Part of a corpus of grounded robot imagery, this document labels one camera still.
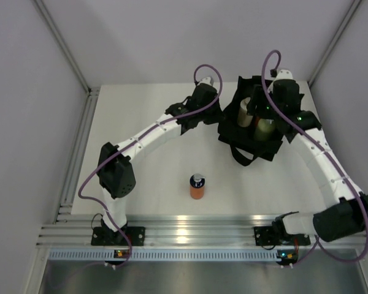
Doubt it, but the cream bottle white cap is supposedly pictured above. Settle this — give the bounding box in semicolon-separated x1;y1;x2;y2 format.
237;97;253;127

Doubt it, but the black canvas bag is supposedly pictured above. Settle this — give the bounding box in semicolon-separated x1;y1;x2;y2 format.
218;76;300;167

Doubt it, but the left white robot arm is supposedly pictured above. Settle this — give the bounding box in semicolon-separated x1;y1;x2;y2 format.
96;77;222;245

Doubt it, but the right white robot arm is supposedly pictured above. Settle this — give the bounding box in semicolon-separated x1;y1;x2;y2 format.
250;77;368;243

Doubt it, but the yellow-green pump bottle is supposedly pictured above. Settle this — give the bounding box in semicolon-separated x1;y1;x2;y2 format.
254;119;276;141

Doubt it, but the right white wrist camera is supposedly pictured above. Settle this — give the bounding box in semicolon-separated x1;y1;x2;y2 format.
275;69;294;80

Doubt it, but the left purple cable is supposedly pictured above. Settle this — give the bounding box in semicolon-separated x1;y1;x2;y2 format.
79;64;223;270

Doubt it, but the purple cable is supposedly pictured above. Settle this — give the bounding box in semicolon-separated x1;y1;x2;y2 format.
79;64;223;270
261;50;368;270

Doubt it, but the right aluminium frame post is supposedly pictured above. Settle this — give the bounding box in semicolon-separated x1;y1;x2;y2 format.
307;0;364;88

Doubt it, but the aluminium frame post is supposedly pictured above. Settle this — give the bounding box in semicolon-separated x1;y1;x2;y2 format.
307;0;364;88
31;0;91;94

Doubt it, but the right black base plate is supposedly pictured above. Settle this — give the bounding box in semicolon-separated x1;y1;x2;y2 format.
253;225;311;247

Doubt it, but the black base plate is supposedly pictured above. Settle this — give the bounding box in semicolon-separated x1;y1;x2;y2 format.
91;226;146;246
253;225;311;247

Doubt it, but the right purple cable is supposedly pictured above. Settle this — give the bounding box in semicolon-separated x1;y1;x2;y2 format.
261;50;368;270

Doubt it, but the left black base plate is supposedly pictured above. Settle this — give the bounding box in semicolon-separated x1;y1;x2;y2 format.
91;226;146;246

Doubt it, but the left aluminium frame post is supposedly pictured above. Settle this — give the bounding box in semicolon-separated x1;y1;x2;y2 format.
31;0;91;94

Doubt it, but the aluminium front rail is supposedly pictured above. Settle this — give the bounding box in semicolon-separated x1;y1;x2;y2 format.
36;214;275;248

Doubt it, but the grey slotted cable duct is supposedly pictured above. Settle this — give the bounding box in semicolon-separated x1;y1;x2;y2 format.
48;249;301;261

